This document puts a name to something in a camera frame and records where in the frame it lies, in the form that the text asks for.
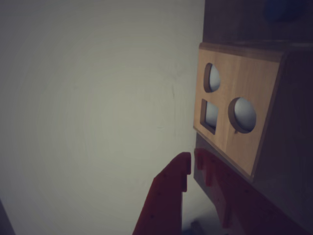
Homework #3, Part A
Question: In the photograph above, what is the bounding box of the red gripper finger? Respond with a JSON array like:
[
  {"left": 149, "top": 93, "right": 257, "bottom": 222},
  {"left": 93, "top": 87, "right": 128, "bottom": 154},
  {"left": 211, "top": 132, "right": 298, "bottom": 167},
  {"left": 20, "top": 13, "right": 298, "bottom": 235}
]
[
  {"left": 194, "top": 148, "right": 313, "bottom": 235},
  {"left": 132, "top": 151, "right": 191, "bottom": 235}
]

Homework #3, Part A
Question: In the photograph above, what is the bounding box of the blue cylinder block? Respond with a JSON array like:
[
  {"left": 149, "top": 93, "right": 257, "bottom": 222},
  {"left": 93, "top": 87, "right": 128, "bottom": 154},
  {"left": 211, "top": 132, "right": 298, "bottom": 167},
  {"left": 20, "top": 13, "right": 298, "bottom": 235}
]
[{"left": 264, "top": 0, "right": 304, "bottom": 22}]

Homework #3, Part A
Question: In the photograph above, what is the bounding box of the wooden shape sorter box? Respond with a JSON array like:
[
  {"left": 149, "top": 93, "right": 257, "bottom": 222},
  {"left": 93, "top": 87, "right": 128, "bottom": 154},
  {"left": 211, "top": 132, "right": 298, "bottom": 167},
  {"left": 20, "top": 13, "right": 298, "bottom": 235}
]
[{"left": 192, "top": 42, "right": 313, "bottom": 216}]

